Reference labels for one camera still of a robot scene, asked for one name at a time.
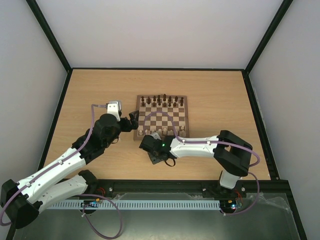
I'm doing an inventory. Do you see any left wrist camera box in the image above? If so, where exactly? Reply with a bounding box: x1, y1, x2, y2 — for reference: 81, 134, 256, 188
106, 100, 122, 120

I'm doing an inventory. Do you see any black enclosure frame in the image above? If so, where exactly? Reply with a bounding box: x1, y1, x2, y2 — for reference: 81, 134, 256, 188
4, 0, 308, 240

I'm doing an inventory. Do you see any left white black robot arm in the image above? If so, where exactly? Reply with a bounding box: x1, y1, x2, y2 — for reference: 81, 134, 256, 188
0, 104, 139, 229

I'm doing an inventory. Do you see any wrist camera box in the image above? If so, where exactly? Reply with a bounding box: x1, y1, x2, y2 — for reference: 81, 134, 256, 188
151, 132, 161, 140
106, 100, 122, 120

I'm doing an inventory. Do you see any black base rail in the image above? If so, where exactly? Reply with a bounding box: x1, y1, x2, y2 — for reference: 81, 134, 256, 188
98, 179, 219, 195

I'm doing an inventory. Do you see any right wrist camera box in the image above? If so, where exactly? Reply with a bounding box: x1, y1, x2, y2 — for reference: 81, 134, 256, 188
151, 132, 161, 140

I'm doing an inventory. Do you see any wooden chess board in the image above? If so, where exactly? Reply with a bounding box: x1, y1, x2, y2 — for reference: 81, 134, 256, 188
133, 94, 190, 141

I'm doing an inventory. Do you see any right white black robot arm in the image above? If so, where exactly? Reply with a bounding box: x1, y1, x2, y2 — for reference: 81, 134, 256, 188
139, 130, 253, 196

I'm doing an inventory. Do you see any light blue slotted cable duct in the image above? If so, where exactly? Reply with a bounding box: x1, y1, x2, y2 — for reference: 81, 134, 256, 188
49, 199, 221, 211

